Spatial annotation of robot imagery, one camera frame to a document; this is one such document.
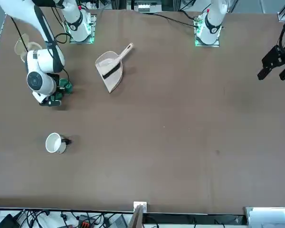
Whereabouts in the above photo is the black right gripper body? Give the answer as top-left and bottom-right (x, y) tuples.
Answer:
(47, 73), (67, 101)

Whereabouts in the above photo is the green cloth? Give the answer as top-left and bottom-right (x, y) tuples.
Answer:
(50, 78), (74, 107)

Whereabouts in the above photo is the beige dustpan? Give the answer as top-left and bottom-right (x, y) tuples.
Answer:
(95, 50), (124, 94)

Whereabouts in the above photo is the beige trash bin with lid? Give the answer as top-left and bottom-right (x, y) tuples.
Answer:
(14, 33), (43, 64)

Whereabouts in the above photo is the beige brush with black bristles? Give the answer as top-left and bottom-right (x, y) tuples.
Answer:
(101, 42), (134, 80)

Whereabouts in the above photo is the power strip with red switches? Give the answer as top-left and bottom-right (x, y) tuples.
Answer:
(76, 214), (91, 228)

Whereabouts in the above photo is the black power adapter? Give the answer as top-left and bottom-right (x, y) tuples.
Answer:
(0, 213), (20, 228)

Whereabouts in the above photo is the dark grey power brick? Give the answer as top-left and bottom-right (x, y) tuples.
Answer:
(111, 214), (129, 228)

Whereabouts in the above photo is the white mug with black handle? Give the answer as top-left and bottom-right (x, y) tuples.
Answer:
(45, 132), (73, 155)

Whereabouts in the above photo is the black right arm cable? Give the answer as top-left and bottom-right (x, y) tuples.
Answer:
(8, 4), (71, 83)

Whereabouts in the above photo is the black cable across table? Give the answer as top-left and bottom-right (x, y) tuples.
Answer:
(153, 12), (198, 27)

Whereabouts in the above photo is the white table edge bracket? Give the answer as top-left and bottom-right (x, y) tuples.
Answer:
(133, 201), (148, 213)

